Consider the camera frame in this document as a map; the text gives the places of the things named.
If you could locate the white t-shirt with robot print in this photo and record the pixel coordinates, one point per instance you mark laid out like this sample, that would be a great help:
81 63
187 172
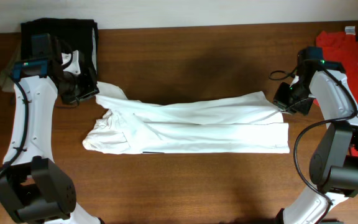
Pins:
242 124

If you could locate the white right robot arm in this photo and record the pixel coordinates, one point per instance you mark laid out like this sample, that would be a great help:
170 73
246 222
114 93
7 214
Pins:
333 167

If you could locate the beige folded garment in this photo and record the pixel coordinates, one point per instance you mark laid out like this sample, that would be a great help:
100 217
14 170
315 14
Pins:
6 83

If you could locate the black folded garment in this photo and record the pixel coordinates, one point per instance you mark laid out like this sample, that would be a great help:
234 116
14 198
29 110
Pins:
79 34

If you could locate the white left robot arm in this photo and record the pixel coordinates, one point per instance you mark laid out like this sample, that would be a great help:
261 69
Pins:
33 189

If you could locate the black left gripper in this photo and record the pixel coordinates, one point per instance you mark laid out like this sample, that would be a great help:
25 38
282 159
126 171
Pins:
91 88

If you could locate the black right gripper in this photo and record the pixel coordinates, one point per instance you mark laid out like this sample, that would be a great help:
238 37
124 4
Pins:
280 100

